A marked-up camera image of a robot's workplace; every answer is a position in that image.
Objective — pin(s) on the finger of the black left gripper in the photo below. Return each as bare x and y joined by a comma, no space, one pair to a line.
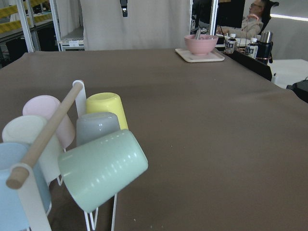
124,7

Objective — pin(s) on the pink plastic cup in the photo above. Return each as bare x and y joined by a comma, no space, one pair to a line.
45,106

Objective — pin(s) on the green plastic cup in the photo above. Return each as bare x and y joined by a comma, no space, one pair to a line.
95,171

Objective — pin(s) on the yellow plastic cup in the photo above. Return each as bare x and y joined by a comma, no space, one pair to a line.
107,102

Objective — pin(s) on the grey plastic cup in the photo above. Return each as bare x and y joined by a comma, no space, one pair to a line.
95,125

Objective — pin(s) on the white plastic cup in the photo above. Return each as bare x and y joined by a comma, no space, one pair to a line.
25,129

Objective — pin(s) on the light blue plastic cup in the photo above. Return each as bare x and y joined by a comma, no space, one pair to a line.
12,215

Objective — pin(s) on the pink bowl with ice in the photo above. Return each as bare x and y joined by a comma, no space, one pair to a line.
202,46

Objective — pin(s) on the cream plastic tray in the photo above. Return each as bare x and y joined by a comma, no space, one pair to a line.
212,56

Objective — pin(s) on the dark drink bottle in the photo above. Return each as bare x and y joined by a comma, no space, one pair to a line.
231,44
252,48

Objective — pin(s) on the seated person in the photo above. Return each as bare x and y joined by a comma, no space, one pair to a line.
253,24

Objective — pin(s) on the steel thermos flask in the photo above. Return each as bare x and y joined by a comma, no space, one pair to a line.
264,47

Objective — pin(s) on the aluminium frame post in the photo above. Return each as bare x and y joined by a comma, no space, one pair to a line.
213,17

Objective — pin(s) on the white wire cup rack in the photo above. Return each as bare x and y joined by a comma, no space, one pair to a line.
43,144

